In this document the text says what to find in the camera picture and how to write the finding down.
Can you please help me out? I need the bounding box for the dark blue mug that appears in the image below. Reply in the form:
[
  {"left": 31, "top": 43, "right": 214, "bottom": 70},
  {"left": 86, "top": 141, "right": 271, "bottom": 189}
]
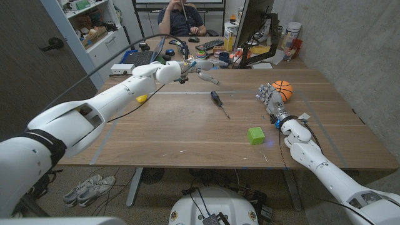
[{"left": 218, "top": 51, "right": 233, "bottom": 69}]

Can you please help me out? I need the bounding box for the white power box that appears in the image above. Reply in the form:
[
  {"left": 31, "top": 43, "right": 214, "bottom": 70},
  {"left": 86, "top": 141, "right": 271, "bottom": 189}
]
[{"left": 110, "top": 63, "right": 136, "bottom": 76}]

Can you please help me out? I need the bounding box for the yellow bowl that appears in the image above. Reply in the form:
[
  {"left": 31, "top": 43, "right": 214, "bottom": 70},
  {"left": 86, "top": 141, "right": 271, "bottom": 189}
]
[{"left": 249, "top": 44, "right": 271, "bottom": 55}]

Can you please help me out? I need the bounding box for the grey table leg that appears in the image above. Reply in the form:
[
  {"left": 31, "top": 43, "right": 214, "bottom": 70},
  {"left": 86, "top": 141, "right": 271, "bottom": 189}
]
[
  {"left": 282, "top": 168, "right": 303, "bottom": 212},
  {"left": 126, "top": 167, "right": 144, "bottom": 208}
]

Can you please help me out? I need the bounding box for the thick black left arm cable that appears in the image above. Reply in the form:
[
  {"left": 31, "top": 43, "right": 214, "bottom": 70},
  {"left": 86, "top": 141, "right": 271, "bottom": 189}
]
[{"left": 40, "top": 33, "right": 191, "bottom": 115}]

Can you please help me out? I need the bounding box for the grey white sneaker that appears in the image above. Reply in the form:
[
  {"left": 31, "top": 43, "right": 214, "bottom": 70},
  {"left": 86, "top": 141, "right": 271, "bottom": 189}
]
[
  {"left": 77, "top": 175, "right": 117, "bottom": 208},
  {"left": 62, "top": 174, "right": 103, "bottom": 208}
]

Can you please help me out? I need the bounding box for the seated person in dark polo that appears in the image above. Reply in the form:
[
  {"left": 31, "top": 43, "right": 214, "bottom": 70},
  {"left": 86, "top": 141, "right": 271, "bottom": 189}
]
[{"left": 157, "top": 0, "right": 208, "bottom": 38}]

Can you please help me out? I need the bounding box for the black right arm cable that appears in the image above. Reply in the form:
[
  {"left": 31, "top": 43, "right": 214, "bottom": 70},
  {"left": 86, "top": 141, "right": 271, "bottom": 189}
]
[{"left": 276, "top": 114, "right": 376, "bottom": 223}]

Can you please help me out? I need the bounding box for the white cylindrical canister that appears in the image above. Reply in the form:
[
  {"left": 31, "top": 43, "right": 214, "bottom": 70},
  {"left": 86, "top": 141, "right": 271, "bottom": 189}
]
[{"left": 281, "top": 21, "right": 303, "bottom": 50}]

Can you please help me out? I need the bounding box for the green cube block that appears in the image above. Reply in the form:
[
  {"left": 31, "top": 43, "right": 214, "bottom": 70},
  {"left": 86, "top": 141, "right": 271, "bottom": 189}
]
[{"left": 247, "top": 126, "right": 266, "bottom": 146}]

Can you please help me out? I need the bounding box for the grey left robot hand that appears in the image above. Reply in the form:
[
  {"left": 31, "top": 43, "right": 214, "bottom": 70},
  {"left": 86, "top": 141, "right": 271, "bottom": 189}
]
[{"left": 180, "top": 58, "right": 229, "bottom": 87}]

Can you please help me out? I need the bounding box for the open black laptop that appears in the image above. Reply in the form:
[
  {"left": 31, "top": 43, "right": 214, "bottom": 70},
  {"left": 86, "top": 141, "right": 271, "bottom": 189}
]
[{"left": 123, "top": 35, "right": 167, "bottom": 68}]

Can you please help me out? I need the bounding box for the black computer monitor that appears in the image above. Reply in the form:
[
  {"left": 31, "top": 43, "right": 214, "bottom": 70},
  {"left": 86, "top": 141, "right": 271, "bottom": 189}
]
[{"left": 233, "top": 0, "right": 276, "bottom": 51}]

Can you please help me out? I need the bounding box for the cardboard box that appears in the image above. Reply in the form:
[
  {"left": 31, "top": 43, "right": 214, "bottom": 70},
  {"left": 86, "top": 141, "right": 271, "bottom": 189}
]
[{"left": 80, "top": 26, "right": 109, "bottom": 50}]

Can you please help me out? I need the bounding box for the black door handle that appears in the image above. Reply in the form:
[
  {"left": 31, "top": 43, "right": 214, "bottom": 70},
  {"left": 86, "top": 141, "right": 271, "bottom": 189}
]
[{"left": 39, "top": 37, "right": 65, "bottom": 53}]

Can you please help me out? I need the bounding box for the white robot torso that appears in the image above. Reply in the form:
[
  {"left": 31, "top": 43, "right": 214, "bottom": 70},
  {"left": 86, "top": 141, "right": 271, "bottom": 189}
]
[{"left": 167, "top": 186, "right": 259, "bottom": 225}]

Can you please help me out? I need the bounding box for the small orange basketball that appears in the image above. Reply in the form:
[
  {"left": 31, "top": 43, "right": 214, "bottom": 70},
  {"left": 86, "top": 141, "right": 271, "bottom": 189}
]
[{"left": 271, "top": 80, "right": 294, "bottom": 103}]

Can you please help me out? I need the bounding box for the red cup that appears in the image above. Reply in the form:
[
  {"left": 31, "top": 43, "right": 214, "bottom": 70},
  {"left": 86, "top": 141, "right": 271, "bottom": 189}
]
[{"left": 290, "top": 38, "right": 303, "bottom": 59}]

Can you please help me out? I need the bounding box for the blue toy box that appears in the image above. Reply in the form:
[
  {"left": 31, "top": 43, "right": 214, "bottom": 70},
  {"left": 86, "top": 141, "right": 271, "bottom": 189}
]
[{"left": 175, "top": 39, "right": 190, "bottom": 56}]

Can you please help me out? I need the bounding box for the yellow carton box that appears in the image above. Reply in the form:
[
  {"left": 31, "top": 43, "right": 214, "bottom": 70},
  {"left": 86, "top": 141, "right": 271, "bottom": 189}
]
[{"left": 223, "top": 28, "right": 235, "bottom": 53}]

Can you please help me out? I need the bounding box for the black keyboard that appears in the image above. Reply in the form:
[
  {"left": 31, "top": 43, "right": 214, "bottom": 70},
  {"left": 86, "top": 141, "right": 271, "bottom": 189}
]
[{"left": 195, "top": 39, "right": 225, "bottom": 52}]

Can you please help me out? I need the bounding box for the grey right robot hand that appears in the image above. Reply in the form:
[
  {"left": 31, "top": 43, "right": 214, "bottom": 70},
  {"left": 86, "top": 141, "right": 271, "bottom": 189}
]
[{"left": 256, "top": 82, "right": 290, "bottom": 124}]

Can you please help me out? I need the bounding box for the black blue handled screwdriver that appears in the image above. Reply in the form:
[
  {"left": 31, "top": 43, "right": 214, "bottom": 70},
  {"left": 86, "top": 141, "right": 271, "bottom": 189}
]
[{"left": 210, "top": 91, "right": 231, "bottom": 120}]

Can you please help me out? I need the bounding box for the black floor fan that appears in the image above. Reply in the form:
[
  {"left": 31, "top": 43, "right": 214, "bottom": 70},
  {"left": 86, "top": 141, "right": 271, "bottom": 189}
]
[{"left": 140, "top": 167, "right": 166, "bottom": 186}]

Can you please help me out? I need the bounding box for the white shelf cabinet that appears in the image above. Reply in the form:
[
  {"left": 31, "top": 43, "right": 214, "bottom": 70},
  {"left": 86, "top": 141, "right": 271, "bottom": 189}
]
[{"left": 40, "top": 0, "right": 132, "bottom": 90}]

